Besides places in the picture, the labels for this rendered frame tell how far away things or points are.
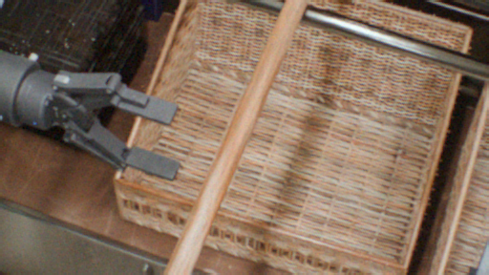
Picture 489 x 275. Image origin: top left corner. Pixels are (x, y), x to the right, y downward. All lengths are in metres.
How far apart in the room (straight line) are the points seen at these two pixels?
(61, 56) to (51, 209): 0.31
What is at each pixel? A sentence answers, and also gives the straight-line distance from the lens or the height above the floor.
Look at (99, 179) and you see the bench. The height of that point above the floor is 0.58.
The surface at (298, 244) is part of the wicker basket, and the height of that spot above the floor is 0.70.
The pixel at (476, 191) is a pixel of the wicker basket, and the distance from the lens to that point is 1.96.
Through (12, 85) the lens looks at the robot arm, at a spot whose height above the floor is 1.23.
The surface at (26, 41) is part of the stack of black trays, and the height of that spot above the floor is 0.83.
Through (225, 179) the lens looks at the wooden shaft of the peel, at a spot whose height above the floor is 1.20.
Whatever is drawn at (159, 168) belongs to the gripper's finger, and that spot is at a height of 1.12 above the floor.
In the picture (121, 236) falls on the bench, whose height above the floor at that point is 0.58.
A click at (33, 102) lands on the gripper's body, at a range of 1.27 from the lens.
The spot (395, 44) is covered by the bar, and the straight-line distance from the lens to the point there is 1.38.
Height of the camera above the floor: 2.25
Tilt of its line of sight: 58 degrees down
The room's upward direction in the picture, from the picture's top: 3 degrees clockwise
